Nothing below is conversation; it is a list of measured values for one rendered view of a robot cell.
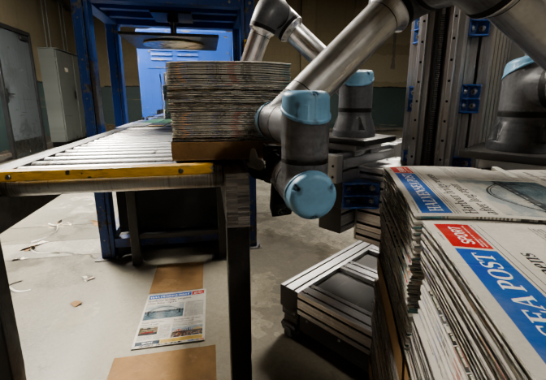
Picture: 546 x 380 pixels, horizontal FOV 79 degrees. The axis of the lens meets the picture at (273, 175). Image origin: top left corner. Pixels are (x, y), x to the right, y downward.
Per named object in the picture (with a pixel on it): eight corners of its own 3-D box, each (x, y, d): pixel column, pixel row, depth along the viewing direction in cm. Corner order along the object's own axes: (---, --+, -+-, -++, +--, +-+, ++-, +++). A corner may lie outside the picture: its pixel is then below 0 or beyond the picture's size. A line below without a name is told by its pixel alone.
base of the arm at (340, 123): (347, 132, 132) (348, 107, 129) (383, 135, 121) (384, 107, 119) (323, 135, 121) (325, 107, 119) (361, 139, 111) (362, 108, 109)
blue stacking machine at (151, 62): (249, 172, 443) (246, 3, 398) (146, 176, 420) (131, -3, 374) (239, 154, 588) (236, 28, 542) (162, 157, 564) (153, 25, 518)
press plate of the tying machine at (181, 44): (218, 40, 193) (218, 34, 192) (118, 36, 183) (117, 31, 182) (216, 52, 246) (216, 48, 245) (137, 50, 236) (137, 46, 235)
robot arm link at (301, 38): (355, 113, 125) (251, 14, 126) (355, 111, 139) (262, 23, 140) (379, 88, 121) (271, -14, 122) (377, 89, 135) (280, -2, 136)
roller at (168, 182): (228, 188, 75) (227, 166, 74) (-9, 200, 66) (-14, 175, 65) (227, 183, 80) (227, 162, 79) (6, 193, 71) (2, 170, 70)
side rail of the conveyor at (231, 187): (252, 226, 71) (251, 172, 68) (226, 228, 70) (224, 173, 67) (223, 144, 199) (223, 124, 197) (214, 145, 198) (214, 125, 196)
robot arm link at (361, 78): (336, 108, 115) (338, 66, 112) (338, 107, 127) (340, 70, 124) (373, 108, 112) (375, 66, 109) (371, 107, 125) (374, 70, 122)
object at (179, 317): (205, 340, 134) (205, 338, 134) (130, 350, 129) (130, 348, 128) (205, 290, 169) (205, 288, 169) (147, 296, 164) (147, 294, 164)
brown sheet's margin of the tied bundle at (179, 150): (292, 157, 82) (292, 140, 81) (171, 161, 77) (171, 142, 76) (279, 148, 97) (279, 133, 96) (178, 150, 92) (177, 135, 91)
